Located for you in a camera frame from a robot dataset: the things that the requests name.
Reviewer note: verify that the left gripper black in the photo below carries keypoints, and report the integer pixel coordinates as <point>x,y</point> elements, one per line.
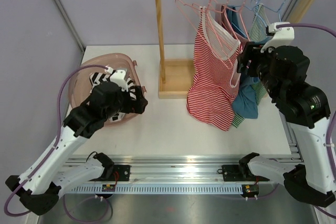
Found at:
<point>135,106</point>

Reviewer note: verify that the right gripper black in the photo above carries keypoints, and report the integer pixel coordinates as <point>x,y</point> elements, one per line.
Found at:
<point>251,52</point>

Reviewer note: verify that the pink wire hanger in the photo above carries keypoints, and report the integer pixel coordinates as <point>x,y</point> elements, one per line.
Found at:
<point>212,7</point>
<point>211,72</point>
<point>217,45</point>

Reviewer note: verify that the black white striped tank top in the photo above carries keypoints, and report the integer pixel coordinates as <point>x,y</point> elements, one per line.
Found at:
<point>96,78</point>

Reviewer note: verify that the red white striped tank top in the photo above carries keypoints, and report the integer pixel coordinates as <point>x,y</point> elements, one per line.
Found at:
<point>212,106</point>

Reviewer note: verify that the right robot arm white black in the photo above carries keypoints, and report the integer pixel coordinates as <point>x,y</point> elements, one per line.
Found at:
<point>283,71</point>

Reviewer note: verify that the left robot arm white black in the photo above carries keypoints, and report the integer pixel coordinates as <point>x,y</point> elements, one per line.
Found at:
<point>40,187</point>

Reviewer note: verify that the green white striped tank top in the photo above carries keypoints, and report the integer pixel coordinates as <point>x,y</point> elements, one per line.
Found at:
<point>251,90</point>

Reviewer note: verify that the teal blue tank top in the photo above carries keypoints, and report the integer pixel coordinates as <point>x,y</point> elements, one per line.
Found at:
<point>251,90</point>

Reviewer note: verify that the mauve pink tank top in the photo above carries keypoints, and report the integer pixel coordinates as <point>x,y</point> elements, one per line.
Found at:
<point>228,19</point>

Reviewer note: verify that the pink translucent plastic basin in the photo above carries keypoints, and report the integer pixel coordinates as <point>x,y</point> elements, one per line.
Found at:
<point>80,86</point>

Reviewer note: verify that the wooden clothes rack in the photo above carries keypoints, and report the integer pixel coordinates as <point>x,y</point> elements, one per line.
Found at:
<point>176,75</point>

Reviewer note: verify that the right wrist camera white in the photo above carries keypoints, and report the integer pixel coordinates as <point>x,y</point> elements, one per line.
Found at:
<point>282,34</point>

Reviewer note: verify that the aluminium mounting rail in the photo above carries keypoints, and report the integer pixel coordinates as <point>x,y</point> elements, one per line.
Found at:
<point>175,168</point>

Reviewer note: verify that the white slotted cable duct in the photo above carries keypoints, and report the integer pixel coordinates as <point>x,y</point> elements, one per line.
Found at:
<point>160,189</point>

